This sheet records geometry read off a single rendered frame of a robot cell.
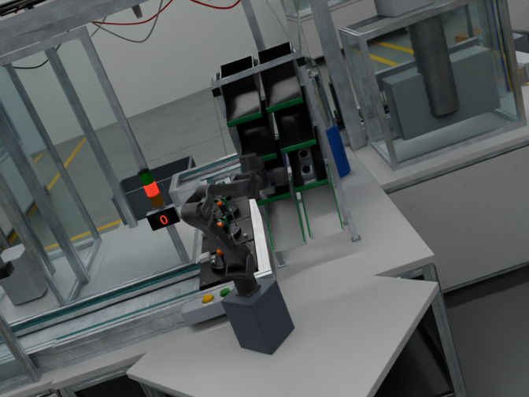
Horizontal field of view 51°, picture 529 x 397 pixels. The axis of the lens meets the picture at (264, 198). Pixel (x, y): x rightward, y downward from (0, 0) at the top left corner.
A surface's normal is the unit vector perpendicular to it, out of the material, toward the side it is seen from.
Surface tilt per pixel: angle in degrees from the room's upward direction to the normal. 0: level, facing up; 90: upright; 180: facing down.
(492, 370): 0
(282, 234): 45
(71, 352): 90
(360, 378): 0
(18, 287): 90
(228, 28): 90
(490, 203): 90
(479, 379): 0
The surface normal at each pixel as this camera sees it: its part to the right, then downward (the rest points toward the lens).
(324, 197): -0.29, -0.33
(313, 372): -0.32, -0.87
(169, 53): 0.12, 0.34
